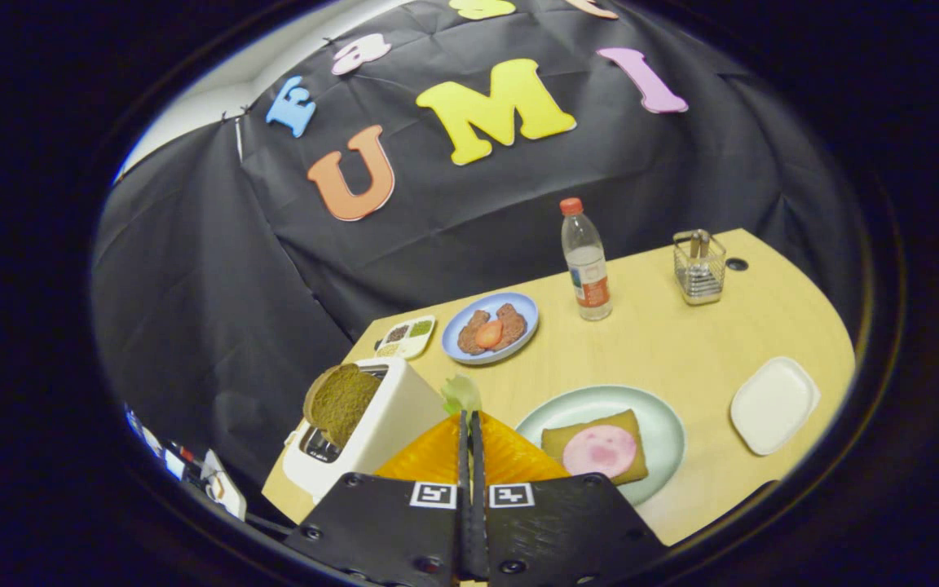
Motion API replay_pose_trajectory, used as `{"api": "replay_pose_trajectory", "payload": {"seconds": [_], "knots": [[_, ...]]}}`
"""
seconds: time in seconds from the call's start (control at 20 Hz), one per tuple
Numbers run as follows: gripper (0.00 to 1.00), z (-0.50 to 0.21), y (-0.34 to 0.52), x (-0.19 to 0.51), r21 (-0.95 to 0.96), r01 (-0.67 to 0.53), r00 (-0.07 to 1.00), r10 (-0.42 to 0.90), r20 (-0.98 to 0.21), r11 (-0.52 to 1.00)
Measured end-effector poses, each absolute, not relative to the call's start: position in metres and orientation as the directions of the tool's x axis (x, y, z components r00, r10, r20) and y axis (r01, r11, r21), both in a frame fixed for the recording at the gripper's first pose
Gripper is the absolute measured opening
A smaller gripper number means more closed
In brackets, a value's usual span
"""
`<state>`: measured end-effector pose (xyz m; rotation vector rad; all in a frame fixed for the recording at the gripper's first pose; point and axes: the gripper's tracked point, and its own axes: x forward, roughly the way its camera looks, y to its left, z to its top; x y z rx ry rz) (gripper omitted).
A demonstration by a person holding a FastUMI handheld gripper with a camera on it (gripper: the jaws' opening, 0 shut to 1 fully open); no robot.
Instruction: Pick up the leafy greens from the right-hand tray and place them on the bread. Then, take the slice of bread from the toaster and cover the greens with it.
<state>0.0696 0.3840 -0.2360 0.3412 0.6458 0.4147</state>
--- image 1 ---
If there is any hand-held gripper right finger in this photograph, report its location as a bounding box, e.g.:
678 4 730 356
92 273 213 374
469 412 672 586

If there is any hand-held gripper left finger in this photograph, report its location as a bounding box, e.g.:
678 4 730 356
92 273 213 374
284 412 470 586

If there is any brown bread slice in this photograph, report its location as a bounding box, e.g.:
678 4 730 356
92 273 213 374
304 364 383 449
541 409 648 486

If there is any green lettuce leaf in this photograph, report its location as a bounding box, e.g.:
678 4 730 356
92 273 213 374
442 375 483 417

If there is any pink ham slice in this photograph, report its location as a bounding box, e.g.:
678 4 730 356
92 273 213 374
562 424 637 479

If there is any white toaster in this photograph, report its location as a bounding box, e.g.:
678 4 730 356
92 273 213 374
282 356 450 502

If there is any pale green round plate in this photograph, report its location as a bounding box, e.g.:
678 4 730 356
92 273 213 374
516 385 686 508

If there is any small white object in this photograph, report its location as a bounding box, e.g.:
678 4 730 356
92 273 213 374
201 448 248 521

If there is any white sectioned condiment tray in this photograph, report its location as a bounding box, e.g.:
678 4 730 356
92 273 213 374
374 316 436 360

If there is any blue round plate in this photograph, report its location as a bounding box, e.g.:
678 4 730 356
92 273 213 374
442 292 540 365

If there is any brown meat patty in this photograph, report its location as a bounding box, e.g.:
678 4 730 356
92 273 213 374
496 303 527 351
458 310 491 355

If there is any white square plate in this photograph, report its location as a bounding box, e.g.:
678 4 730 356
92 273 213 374
730 356 821 456

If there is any clear plastic water bottle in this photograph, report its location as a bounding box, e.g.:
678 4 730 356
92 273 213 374
559 197 613 321

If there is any metal wire utensil holder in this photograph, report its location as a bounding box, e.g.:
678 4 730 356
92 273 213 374
673 229 727 306

